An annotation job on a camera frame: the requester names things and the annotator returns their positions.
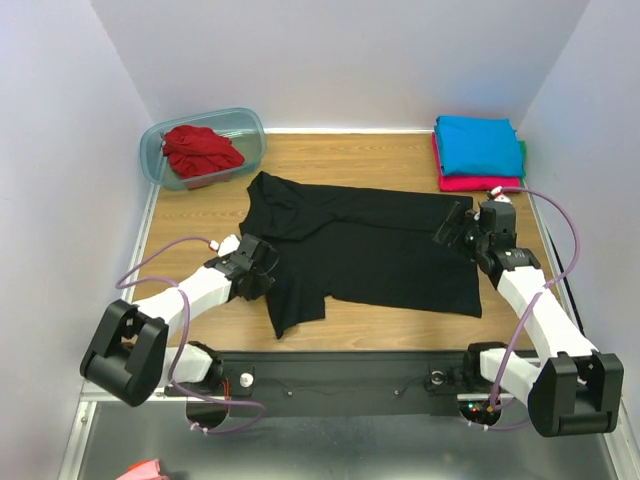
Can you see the folded green t shirt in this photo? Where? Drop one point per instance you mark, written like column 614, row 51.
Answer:
column 523, row 152

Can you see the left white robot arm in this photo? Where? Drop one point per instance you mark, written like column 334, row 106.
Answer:
column 129, row 356

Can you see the folded pink t shirt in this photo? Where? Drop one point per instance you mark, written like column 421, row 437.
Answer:
column 458, row 183

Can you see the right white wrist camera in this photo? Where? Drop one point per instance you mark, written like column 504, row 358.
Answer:
column 498, row 194

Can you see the black t shirt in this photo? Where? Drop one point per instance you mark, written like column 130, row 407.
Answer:
column 358, row 245

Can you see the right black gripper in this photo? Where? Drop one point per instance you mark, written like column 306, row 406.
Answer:
column 454, row 226

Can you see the pink cloth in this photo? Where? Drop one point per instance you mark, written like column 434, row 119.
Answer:
column 144, row 470

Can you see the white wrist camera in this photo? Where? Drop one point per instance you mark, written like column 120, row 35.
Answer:
column 498, row 194
column 228, row 245

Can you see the clear blue plastic bin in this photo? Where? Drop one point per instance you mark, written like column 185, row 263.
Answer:
column 239, row 149

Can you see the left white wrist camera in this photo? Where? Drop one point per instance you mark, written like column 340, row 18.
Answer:
column 228, row 245

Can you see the folded blue t shirt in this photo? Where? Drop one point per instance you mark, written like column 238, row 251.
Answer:
column 471, row 146

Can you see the red t shirt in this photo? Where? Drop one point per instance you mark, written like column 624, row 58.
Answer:
column 199, row 151

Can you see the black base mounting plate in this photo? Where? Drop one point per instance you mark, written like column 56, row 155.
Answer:
column 366, row 383

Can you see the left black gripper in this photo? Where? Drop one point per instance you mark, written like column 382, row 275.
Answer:
column 260, row 288

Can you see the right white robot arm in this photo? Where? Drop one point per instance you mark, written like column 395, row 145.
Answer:
column 573, row 389

